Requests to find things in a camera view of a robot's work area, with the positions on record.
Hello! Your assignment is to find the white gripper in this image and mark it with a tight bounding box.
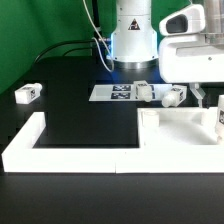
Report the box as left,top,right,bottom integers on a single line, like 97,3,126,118
159,34,224,108

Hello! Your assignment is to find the white square tabletop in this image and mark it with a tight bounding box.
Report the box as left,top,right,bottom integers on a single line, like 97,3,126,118
137,107,217,148

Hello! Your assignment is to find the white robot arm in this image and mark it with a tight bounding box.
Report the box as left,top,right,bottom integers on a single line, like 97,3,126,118
111,0,224,100

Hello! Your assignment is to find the white marker sheet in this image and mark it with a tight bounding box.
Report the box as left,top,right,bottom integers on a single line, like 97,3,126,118
89,84,172,102

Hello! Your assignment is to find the green backdrop curtain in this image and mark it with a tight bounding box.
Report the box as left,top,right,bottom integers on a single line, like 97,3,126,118
0,0,204,96

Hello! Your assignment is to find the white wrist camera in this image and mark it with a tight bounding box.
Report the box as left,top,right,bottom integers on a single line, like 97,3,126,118
159,4,206,36

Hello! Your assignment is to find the white cable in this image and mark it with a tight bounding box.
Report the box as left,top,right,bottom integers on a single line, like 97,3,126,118
81,0,116,74

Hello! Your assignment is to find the black cable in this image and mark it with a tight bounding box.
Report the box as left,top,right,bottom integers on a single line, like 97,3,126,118
33,39,95,66

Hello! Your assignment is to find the white U-shaped fence wall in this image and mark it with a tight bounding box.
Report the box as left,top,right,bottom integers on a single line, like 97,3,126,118
2,112,224,173

